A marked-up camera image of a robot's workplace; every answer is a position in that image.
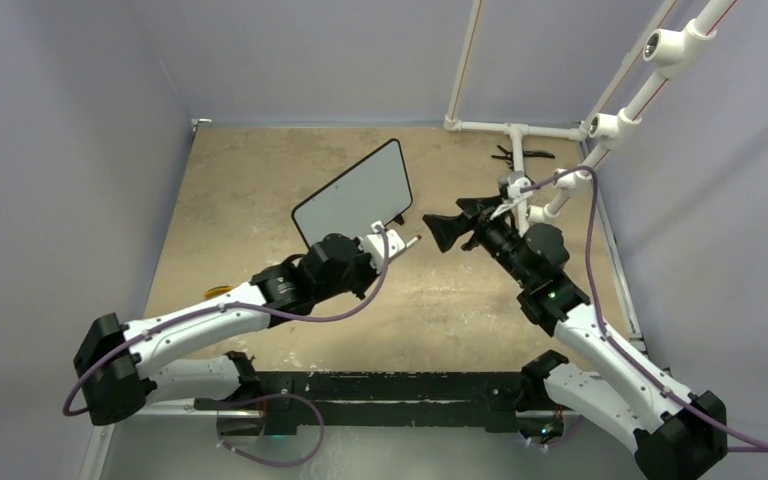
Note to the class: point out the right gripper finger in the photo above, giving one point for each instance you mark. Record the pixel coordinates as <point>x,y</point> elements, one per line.
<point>446,230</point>
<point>479,206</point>

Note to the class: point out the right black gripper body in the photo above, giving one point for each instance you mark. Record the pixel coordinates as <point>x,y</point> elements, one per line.
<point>503,241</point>

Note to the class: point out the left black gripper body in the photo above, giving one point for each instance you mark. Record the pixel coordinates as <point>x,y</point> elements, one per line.
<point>355,280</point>

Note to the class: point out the small black-framed whiteboard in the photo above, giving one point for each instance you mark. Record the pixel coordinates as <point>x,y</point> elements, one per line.
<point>376,188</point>

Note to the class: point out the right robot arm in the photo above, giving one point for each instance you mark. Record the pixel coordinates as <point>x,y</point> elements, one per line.
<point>662,422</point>

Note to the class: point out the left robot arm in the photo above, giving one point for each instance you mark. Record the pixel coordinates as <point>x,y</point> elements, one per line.
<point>122,367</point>

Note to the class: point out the black pliers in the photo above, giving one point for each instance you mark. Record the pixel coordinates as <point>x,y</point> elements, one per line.
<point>507,156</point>

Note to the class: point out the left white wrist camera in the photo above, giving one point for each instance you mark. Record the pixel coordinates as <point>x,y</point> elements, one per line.
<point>382,245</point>

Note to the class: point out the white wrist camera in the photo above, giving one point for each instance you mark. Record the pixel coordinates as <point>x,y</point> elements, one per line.
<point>513,190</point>
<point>382,245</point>

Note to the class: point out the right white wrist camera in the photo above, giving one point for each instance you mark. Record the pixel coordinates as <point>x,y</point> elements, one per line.
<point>513,190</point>

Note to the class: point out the yellow-handled pliers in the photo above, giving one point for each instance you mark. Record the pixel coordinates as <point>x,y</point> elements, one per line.
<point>217,291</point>

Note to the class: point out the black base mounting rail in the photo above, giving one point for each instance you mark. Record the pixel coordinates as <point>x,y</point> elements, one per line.
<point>496,402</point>

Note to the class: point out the white PVC pipe frame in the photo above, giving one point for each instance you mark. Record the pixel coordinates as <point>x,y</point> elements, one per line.
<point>669,52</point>

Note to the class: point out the aluminium extrusion frame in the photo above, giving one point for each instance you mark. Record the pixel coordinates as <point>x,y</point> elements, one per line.
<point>176,441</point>

